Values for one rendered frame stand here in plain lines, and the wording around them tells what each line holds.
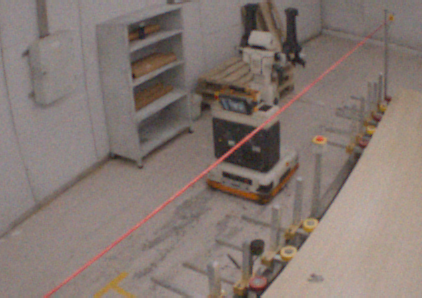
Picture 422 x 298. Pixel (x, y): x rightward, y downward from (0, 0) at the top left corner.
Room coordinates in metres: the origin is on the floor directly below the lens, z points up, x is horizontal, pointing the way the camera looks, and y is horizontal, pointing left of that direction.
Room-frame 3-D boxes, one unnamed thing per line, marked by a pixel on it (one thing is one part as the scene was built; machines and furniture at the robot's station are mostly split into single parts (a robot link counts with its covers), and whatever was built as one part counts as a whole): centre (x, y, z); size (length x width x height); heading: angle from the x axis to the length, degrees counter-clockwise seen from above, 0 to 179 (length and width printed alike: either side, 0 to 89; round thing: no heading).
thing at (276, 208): (1.66, -0.27, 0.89); 0.04 x 0.04 x 0.48; 54
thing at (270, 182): (3.63, -0.38, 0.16); 0.67 x 0.64 x 0.25; 143
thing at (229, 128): (3.55, -0.32, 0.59); 0.55 x 0.34 x 0.83; 53
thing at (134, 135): (4.50, 0.62, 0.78); 0.90 x 0.45 x 1.55; 144
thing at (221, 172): (3.35, -0.20, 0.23); 0.41 x 0.02 x 0.08; 53
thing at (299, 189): (1.86, -0.42, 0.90); 0.04 x 0.04 x 0.48; 54
